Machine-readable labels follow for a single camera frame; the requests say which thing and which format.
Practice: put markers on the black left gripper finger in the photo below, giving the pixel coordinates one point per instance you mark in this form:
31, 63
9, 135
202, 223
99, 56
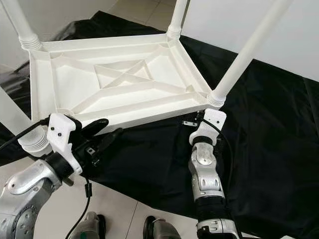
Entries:
109, 138
94, 127

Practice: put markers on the white plastic children table top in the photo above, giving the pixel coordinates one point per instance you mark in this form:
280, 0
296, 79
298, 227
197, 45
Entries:
79, 77

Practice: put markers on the grey left robot foot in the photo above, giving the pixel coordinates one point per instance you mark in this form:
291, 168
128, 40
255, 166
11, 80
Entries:
93, 226

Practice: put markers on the grey robot foot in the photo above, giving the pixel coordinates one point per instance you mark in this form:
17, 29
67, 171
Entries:
93, 226
163, 229

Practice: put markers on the grey right robot foot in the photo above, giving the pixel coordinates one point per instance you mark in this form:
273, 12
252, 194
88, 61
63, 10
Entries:
163, 229

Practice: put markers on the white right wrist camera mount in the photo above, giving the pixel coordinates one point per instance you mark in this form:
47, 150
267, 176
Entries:
214, 120

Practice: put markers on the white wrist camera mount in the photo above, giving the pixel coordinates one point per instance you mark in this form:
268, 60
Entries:
62, 137
214, 120

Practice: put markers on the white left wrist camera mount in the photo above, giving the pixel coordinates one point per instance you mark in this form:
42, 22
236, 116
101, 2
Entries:
62, 137

